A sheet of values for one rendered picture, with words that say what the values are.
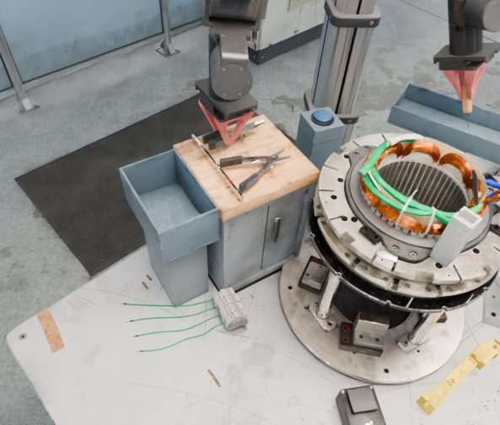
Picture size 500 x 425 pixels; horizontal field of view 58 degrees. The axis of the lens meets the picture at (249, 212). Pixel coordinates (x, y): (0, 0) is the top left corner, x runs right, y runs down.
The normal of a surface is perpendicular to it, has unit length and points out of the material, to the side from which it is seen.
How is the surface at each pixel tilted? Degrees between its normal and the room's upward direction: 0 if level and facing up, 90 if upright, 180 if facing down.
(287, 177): 0
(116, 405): 0
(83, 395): 0
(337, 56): 90
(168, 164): 90
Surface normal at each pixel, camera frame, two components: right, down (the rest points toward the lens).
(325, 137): 0.38, 0.71
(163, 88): 0.04, -0.65
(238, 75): 0.10, 0.75
